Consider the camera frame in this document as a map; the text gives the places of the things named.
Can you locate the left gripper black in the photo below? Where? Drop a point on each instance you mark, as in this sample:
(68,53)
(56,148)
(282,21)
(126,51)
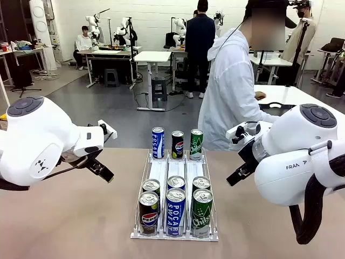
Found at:
(81,162)

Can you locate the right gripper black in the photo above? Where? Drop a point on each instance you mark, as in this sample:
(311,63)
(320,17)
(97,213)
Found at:
(249,156)

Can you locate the green Chilsung can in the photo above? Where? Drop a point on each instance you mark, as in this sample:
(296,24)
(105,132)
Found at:
(201,218)
(196,147)
(201,183)

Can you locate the black Pepsi can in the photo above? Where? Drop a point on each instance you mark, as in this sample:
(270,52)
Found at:
(148,215)
(151,185)
(178,145)

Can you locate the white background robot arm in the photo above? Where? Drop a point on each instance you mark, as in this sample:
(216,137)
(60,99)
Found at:
(122,27)
(93,23)
(179,27)
(219,19)

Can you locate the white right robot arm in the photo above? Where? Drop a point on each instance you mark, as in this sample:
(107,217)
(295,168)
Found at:
(291,151)

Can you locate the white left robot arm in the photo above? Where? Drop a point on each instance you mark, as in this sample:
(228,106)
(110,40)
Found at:
(40,129)

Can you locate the person's right forearm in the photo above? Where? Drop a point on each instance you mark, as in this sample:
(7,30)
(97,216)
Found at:
(261,117)

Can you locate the person in white hoodie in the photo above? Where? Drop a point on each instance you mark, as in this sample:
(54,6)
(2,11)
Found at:
(229,89)

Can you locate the seated person white shirt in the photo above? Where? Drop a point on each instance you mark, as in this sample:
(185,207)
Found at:
(82,41)

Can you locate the person in beige coat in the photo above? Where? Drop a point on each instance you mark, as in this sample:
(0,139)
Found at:
(292,46)

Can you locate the person in dark jacket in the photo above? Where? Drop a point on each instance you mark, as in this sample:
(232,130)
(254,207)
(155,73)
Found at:
(199,35)

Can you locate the person's left hand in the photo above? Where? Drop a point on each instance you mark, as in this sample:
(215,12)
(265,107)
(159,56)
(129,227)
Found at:
(260,96)

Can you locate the blue Pocari Sweat can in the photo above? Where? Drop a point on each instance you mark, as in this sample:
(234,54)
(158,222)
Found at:
(175,215)
(158,143)
(176,182)

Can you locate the large white table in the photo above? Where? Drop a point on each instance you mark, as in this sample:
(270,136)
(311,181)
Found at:
(291,93)

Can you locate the yellow plastic crate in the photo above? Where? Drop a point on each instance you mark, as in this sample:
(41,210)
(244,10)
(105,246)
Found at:
(3,117)

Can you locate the white background desk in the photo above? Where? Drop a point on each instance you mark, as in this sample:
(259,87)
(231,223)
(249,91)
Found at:
(280,62)

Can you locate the grey work table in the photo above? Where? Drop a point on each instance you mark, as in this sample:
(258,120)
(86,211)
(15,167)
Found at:
(107,52)

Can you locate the white plastic bin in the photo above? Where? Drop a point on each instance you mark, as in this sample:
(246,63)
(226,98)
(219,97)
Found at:
(269,54)

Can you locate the black tripod stand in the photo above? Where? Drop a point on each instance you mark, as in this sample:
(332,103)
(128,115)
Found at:
(21,78)

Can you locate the small white standing table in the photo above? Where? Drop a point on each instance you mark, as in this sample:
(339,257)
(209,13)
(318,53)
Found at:
(152,56)

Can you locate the cluttered white side table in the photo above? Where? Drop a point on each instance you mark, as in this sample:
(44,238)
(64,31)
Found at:
(27,51)

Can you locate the white tower air conditioner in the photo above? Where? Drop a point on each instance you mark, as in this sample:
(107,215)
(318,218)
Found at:
(43,32)

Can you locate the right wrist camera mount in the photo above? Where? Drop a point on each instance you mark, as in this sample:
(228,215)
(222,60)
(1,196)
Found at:
(231,132)

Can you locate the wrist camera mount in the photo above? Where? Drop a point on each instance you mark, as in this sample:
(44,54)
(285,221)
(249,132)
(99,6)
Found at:
(231,132)
(109,130)

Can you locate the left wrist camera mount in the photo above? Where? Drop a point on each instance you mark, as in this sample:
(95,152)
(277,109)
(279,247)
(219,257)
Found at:
(109,130)

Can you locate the tall black camera tripod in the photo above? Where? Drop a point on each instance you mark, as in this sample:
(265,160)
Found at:
(298,54)

